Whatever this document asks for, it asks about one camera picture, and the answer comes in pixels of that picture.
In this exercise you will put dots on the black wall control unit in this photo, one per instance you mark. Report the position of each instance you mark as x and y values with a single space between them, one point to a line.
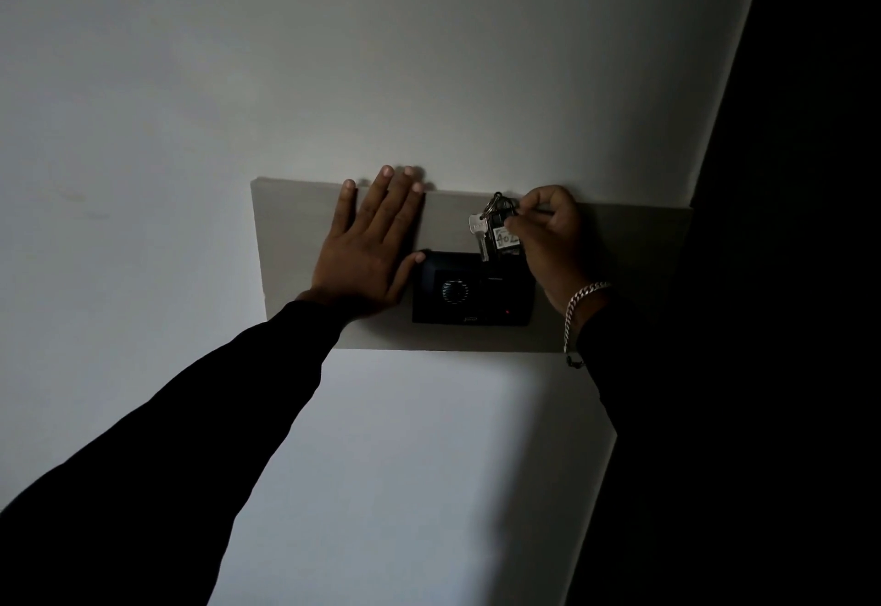
468 292

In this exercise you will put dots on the silver key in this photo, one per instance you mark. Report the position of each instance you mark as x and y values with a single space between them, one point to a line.
480 230

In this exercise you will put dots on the person's left little finger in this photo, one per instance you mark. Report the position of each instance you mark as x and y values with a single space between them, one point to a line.
345 206

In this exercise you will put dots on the person's right forearm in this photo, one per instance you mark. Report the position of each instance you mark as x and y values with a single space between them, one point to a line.
647 461

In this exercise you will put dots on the person's right thumb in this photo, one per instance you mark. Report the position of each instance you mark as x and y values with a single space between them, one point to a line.
523 223

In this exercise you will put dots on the person's left thumb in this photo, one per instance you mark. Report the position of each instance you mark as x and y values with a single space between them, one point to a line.
407 275

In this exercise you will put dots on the person's right hand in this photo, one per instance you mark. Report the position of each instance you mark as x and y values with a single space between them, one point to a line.
554 247

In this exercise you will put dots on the black key tag white label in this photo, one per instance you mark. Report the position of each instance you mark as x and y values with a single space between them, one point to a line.
504 239

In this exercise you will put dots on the person's left forearm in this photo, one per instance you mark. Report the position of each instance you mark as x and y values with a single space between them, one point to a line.
172 461

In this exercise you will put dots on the grey wooden wall panel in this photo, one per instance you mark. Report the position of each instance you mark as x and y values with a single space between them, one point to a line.
296 233

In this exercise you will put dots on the person's left middle finger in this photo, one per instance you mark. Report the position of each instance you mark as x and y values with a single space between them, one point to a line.
398 203

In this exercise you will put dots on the person's left hand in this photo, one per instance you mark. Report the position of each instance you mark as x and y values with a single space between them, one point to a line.
358 268

